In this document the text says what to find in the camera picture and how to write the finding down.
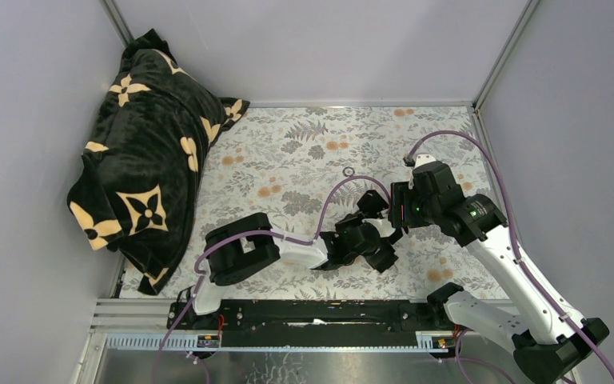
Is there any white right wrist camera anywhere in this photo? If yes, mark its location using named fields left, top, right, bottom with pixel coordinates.
left=413, top=154, right=437, bottom=172

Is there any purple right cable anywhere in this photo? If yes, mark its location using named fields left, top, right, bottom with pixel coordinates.
left=405, top=129, right=614, bottom=384

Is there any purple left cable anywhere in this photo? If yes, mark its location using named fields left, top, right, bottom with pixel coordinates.
left=157, top=174, right=393, bottom=384

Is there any black paper box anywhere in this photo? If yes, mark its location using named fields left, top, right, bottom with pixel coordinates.
left=333, top=190, right=403, bottom=273

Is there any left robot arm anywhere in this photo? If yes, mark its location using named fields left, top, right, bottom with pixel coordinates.
left=185, top=211, right=403, bottom=329

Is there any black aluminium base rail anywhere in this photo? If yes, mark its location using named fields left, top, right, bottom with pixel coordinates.
left=93, top=298, right=564, bottom=351

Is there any floral tablecloth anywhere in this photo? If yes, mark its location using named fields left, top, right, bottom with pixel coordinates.
left=161, top=106, right=505, bottom=300

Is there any black floral blanket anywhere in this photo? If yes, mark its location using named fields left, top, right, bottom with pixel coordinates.
left=66, top=30, right=249, bottom=295

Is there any purple cable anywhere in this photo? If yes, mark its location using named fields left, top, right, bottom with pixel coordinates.
left=157, top=174, right=393, bottom=384
left=405, top=129, right=614, bottom=384

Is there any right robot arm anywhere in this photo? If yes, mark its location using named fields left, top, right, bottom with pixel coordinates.
left=389, top=155, right=609, bottom=383

